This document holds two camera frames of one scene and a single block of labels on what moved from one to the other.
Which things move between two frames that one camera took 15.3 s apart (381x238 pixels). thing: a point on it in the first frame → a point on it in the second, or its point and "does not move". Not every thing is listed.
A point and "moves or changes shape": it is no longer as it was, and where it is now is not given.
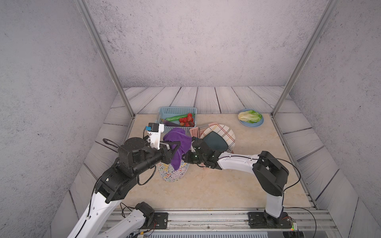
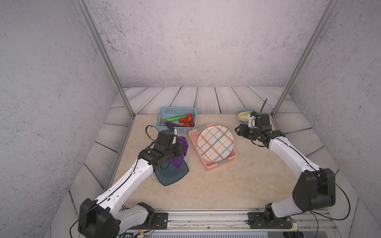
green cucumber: (175, 117) does not move
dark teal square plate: (216, 142) → (171, 174)
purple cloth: (178, 134) moves or changes shape
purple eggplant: (167, 123) does not move
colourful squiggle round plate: (170, 174) → (156, 178)
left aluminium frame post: (107, 54) does not move
